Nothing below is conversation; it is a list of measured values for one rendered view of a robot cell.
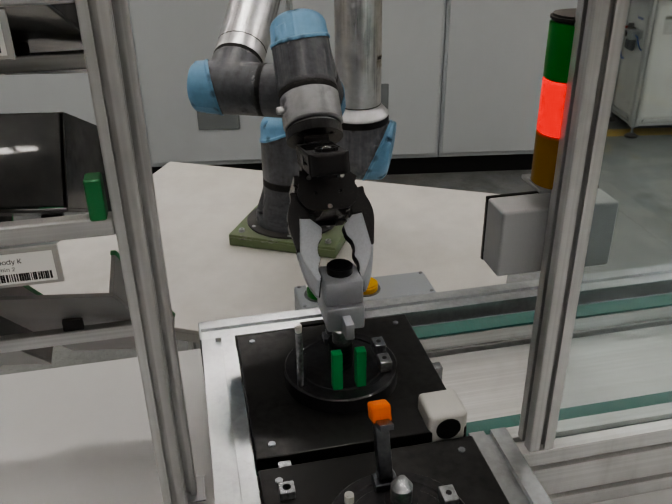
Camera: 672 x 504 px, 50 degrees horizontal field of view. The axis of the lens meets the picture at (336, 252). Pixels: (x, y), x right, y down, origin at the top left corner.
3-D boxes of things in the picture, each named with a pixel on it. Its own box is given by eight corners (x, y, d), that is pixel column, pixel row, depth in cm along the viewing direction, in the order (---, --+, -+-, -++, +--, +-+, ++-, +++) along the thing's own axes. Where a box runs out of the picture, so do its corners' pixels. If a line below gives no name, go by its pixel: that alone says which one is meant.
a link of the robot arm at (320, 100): (343, 82, 87) (276, 86, 86) (348, 116, 86) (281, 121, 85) (333, 109, 95) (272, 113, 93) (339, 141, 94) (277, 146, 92)
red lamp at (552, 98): (527, 124, 68) (533, 73, 66) (575, 120, 69) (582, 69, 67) (551, 141, 64) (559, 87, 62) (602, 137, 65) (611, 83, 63)
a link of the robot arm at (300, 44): (332, 31, 97) (321, -4, 89) (344, 106, 94) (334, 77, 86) (275, 43, 98) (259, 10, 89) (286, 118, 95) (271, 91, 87)
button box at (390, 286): (295, 318, 114) (293, 284, 111) (421, 301, 118) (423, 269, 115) (302, 343, 108) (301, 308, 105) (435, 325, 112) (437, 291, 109)
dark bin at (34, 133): (37, 216, 81) (34, 150, 81) (153, 213, 82) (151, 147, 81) (-109, 216, 53) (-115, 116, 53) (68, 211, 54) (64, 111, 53)
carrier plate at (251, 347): (237, 347, 99) (235, 334, 98) (404, 325, 103) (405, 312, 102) (257, 473, 78) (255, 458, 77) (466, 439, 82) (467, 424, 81)
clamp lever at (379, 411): (372, 474, 71) (366, 400, 70) (392, 471, 72) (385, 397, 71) (382, 489, 68) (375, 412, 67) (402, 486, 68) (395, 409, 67)
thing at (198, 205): (171, 171, 190) (170, 161, 189) (519, 207, 167) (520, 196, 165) (-13, 309, 131) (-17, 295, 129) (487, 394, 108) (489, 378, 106)
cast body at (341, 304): (317, 304, 88) (315, 253, 84) (352, 300, 88) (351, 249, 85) (331, 342, 80) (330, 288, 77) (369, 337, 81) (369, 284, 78)
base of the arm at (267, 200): (278, 200, 159) (276, 157, 155) (340, 211, 154) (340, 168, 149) (243, 226, 147) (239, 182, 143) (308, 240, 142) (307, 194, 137)
